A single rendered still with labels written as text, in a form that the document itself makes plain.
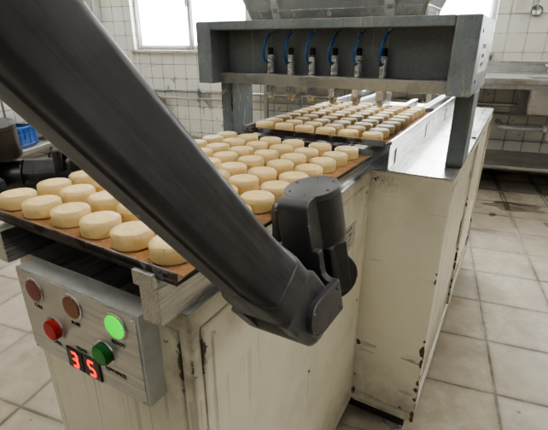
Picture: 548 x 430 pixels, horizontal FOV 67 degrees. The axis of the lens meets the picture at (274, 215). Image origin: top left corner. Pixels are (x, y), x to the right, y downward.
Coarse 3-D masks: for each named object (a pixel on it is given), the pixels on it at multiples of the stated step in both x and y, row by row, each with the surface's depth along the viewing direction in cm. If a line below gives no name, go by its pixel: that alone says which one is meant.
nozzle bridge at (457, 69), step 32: (224, 32) 118; (256, 32) 115; (288, 32) 111; (320, 32) 106; (352, 32) 103; (384, 32) 99; (416, 32) 96; (448, 32) 92; (480, 32) 82; (224, 64) 121; (256, 64) 118; (320, 64) 109; (352, 64) 105; (416, 64) 98; (448, 64) 94; (480, 64) 92; (224, 96) 130; (224, 128) 134; (448, 160) 103
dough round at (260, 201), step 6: (246, 192) 61; (252, 192) 61; (258, 192) 61; (264, 192) 61; (270, 192) 61; (246, 198) 59; (252, 198) 59; (258, 198) 59; (264, 198) 59; (270, 198) 59; (252, 204) 58; (258, 204) 58; (264, 204) 58; (270, 204) 59; (252, 210) 58; (258, 210) 58; (264, 210) 59; (270, 210) 59
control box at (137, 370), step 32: (64, 288) 53; (96, 288) 53; (32, 320) 61; (64, 320) 56; (96, 320) 52; (128, 320) 48; (64, 352) 59; (128, 352) 51; (160, 352) 52; (128, 384) 53; (160, 384) 53
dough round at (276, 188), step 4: (276, 180) 67; (264, 184) 65; (268, 184) 65; (272, 184) 65; (276, 184) 65; (280, 184) 65; (284, 184) 65; (288, 184) 65; (260, 188) 64; (264, 188) 63; (268, 188) 63; (272, 188) 63; (276, 188) 63; (280, 188) 63; (284, 188) 63; (272, 192) 62; (276, 192) 62; (280, 192) 62; (276, 196) 63; (280, 196) 63
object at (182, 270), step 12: (360, 156) 89; (336, 168) 80; (348, 168) 80; (264, 216) 58; (72, 228) 54; (84, 240) 51; (96, 240) 51; (108, 240) 51; (120, 252) 48; (132, 252) 48; (144, 252) 48; (156, 264) 45; (180, 264) 45
